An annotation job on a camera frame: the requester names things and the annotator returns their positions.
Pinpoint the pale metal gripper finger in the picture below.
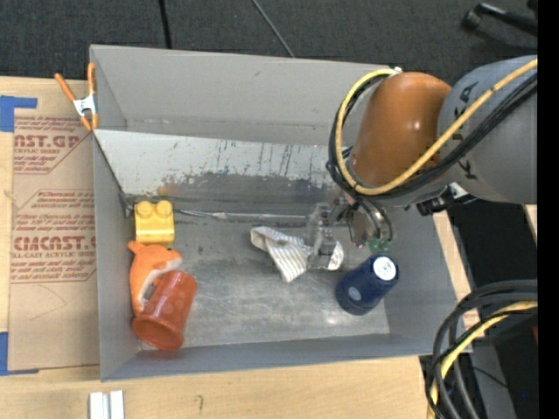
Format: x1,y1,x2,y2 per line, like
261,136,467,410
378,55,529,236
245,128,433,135
307,203,335,235
307,230,338,271

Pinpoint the white striped cloth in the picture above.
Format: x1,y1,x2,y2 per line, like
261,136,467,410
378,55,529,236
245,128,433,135
250,225,345,284

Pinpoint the dark blue cup, white base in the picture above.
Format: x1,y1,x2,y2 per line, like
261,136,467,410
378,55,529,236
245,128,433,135
334,253,400,317

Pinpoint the grey metal bin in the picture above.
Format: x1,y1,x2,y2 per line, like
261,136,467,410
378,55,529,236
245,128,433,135
88,45,475,382

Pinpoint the orange plastic cup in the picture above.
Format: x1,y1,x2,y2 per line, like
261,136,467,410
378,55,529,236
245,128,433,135
130,270,199,352

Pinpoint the yellow toy brick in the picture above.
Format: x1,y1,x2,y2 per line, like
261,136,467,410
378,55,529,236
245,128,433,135
133,199,176,250

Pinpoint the orange toy dolphin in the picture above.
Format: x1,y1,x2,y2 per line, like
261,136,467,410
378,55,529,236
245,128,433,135
127,240,184,319

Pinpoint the brown cardboard board, red print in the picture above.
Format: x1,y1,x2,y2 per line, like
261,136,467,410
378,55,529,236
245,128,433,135
0,75,102,377

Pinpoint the black cylinder on white bracket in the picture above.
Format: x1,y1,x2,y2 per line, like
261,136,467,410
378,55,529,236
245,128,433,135
415,185,478,216

